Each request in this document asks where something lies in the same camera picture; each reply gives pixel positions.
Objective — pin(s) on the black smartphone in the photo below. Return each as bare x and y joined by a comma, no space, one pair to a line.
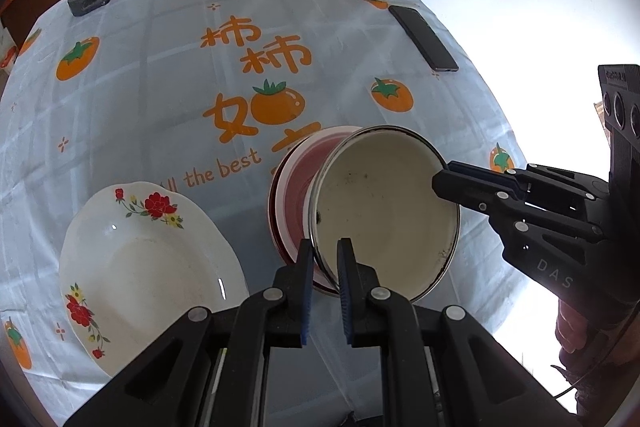
422,37

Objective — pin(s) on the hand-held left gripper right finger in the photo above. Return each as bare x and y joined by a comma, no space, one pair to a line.
344,297

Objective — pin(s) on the pink bowl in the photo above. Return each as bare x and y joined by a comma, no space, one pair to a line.
295,197

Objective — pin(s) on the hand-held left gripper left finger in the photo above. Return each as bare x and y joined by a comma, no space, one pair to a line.
306,297

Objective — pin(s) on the person's right forearm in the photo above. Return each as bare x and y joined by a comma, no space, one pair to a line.
605,382

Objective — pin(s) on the cream enamel bowl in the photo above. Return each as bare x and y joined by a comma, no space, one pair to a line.
385,217

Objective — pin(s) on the person's right hand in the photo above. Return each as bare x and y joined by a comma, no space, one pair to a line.
570,332

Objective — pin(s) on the persimmon printed tablecloth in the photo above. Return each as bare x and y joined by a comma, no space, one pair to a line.
150,82

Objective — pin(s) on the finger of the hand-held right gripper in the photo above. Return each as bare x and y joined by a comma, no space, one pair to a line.
490,173
465,189

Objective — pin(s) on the white plate with red flowers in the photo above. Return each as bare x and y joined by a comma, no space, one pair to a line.
150,267

